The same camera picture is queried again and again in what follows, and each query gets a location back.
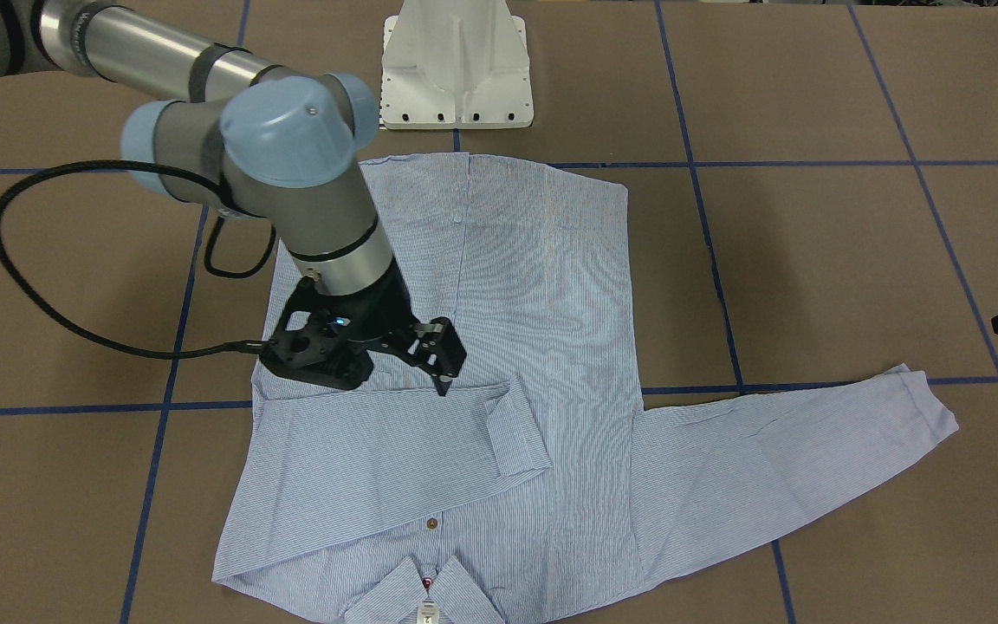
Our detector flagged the blue striped button shirt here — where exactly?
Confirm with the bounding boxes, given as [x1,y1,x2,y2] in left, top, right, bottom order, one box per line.
[211,153,958,623]

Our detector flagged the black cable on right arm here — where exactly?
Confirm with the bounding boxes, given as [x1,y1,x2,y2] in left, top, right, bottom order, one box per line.
[0,161,279,360]

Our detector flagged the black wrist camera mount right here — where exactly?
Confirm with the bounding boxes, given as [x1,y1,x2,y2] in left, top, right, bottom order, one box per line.
[258,276,375,391]

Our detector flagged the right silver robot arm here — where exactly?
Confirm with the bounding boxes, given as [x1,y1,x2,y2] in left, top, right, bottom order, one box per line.
[0,1,466,395]

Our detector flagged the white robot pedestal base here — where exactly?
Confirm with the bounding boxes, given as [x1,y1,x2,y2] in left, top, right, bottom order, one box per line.
[379,1,535,131]

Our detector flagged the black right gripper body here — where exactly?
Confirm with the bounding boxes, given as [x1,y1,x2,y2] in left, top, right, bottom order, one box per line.
[309,271,418,353]

